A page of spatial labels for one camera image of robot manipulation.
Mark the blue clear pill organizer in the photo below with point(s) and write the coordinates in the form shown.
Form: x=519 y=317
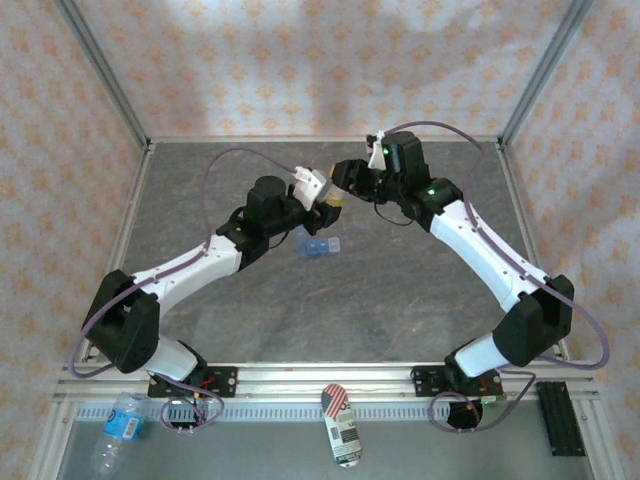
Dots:
x=317 y=246

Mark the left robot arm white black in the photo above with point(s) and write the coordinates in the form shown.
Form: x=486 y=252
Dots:
x=200 y=265

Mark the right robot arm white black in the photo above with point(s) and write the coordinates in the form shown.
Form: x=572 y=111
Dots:
x=480 y=250

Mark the flag print can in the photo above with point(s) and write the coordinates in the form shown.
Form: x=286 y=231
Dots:
x=340 y=425

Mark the clear plastic water bottle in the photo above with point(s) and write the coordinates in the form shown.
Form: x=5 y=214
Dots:
x=122 y=425

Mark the aluminium rear rail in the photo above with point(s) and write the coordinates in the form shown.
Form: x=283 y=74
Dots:
x=225 y=139

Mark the aluminium side rail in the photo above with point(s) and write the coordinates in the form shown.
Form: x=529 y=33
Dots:
x=127 y=225
x=517 y=200

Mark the long aluminium base rail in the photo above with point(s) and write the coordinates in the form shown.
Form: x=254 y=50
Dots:
x=325 y=372

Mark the aluminium frame post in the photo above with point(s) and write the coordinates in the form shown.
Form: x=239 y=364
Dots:
x=105 y=75
x=545 y=70

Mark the black slotted bracket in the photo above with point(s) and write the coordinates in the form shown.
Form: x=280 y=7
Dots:
x=560 y=420

